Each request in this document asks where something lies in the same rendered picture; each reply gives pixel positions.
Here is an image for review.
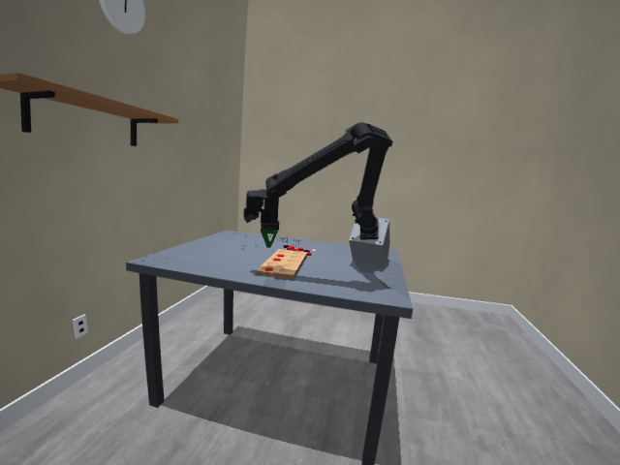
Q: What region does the tan tray with round pockets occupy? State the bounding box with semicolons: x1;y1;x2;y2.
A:
256;249;307;280

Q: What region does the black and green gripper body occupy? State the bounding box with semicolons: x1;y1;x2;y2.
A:
261;209;279;231

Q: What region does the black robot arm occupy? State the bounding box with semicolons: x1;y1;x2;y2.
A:
244;122;393;239

